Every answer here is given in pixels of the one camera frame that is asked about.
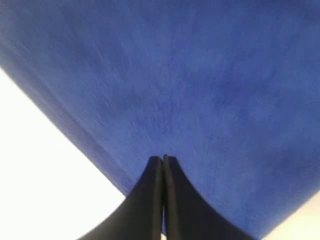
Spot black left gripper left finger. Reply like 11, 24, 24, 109
80, 156, 164, 240

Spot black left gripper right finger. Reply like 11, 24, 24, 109
163, 155, 254, 240

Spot blue cloth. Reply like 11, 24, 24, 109
0, 0, 320, 238

